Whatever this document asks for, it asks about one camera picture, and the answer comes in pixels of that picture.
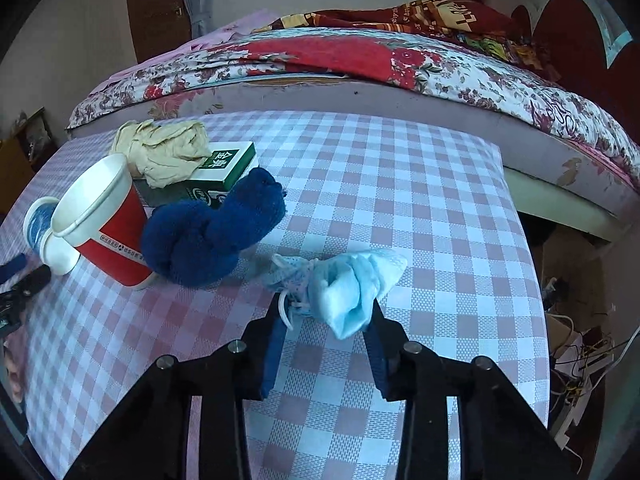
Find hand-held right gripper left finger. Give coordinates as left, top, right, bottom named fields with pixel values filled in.
left=64, top=301, right=290, bottom=480

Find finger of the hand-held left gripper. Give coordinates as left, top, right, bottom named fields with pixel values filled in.
left=0, top=264, right=53, bottom=311
left=0, top=254, right=28, bottom=283

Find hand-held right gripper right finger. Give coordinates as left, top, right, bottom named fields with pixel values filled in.
left=364, top=301, right=577, bottom=480

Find white blue patterned paper cup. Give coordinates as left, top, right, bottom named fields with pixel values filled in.
left=23, top=197, right=81, bottom=277

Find light blue face mask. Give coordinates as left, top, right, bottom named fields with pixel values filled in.
left=267, top=249, right=410, bottom=341

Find red paper cup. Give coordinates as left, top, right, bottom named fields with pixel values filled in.
left=51, top=154, right=156, bottom=291

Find dark blue knotted cloth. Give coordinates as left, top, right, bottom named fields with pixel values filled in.
left=141, top=167, right=287, bottom=288

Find beige cloth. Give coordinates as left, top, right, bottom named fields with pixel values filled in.
left=111, top=120, right=213, bottom=190

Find green box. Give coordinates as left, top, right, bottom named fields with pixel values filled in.
left=134, top=141, right=260, bottom=209

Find person's left hand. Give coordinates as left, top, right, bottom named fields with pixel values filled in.
left=0, top=332, right=26, bottom=411

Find brown wooden cabinet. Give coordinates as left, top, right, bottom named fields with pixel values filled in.
left=0, top=107, right=63, bottom=211

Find purple checkered tablecloth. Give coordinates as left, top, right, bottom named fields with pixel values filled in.
left=0, top=110, right=551, bottom=480

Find white router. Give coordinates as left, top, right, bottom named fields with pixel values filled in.
left=550, top=345, right=608, bottom=453

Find bed with floral blanket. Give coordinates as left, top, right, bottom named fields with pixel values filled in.
left=65, top=77, right=633, bottom=246

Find brown wooden door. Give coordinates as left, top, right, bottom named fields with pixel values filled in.
left=125, top=0, right=193, bottom=66

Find bed with floral cover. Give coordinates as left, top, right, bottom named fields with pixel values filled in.
left=67, top=27, right=640, bottom=166

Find pink bed sheet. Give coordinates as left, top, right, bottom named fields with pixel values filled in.
left=107, top=8, right=281, bottom=81

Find dark red printed blanket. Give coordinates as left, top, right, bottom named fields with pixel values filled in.
left=252, top=0, right=563, bottom=83

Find red heart-shaped headboard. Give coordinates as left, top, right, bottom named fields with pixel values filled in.
left=510, top=0, right=640, bottom=131

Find tangled floor cables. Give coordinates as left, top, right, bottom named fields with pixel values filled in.
left=545, top=275, right=640, bottom=471

